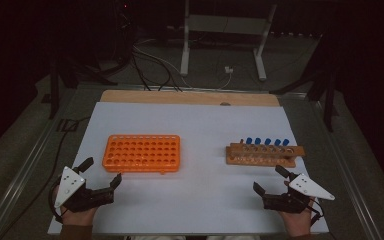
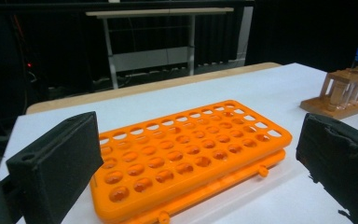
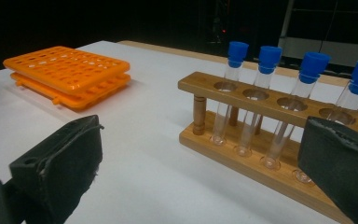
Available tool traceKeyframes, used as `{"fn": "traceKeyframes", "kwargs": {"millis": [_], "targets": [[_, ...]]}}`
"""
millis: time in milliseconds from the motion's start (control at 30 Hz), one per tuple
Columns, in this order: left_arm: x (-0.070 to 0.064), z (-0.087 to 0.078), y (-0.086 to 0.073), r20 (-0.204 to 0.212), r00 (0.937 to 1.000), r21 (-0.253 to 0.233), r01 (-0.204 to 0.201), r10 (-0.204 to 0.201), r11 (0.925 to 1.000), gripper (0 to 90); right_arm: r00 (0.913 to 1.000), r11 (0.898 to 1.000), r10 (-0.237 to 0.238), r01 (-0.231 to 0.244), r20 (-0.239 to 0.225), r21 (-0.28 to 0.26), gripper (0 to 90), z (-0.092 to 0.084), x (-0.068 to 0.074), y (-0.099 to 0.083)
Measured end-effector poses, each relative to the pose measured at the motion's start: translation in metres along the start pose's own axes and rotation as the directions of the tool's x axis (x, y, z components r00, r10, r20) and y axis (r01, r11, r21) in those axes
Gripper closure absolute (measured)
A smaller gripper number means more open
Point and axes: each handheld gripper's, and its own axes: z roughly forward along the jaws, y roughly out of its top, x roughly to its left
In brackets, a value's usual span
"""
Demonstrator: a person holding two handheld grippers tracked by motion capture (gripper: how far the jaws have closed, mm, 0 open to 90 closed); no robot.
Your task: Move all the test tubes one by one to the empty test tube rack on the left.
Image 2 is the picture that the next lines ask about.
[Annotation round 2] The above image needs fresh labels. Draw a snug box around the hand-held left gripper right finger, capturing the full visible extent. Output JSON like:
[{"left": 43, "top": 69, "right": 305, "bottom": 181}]
[{"left": 296, "top": 112, "right": 358, "bottom": 224}]

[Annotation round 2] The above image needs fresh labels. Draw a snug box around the white upright post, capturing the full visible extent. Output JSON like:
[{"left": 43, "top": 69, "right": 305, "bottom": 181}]
[{"left": 235, "top": 6, "right": 255, "bottom": 64}]

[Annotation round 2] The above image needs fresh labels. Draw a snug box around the white metal stand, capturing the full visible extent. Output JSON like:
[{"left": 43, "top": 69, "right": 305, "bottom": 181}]
[{"left": 85, "top": 7, "right": 236, "bottom": 91}]

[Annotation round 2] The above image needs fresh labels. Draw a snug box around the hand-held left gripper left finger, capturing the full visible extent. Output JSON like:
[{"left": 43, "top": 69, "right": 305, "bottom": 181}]
[{"left": 6, "top": 111, "right": 104, "bottom": 224}]

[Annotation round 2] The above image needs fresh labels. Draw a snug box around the wooden test tube rack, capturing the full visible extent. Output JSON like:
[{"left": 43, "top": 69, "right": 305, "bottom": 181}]
[{"left": 299, "top": 62, "right": 358, "bottom": 120}]

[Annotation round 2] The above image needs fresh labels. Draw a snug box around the orange plastic test tube rack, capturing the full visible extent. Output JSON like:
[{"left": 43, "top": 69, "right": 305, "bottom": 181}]
[{"left": 89, "top": 99, "right": 294, "bottom": 224}]

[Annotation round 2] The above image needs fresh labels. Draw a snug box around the white table mat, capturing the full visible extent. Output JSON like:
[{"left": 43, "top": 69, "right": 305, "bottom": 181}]
[{"left": 0, "top": 62, "right": 358, "bottom": 224}]

